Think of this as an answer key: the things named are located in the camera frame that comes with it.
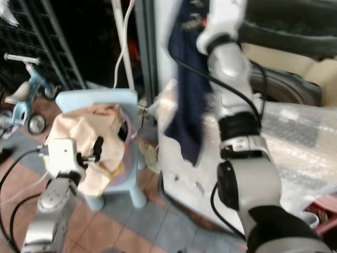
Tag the navy blue garment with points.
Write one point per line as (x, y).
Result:
(184, 95)

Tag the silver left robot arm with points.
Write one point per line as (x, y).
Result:
(47, 221)

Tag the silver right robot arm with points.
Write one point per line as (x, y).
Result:
(253, 184)

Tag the white washing machine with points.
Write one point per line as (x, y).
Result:
(189, 184)

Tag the beige cloth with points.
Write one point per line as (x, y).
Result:
(79, 124)

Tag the light blue plastic chair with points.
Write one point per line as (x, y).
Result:
(89, 97)

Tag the crumpled pale rag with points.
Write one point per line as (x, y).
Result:
(150, 155)

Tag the blue child tricycle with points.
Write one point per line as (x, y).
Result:
(26, 100)

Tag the black metal grille rack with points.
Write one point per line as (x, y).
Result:
(42, 31)

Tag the red plastic bucket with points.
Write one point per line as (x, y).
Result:
(324, 213)

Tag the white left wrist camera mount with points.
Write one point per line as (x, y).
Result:
(63, 157)

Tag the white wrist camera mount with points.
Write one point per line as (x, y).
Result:
(224, 18)
(63, 157)

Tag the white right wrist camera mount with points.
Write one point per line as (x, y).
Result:
(224, 18)

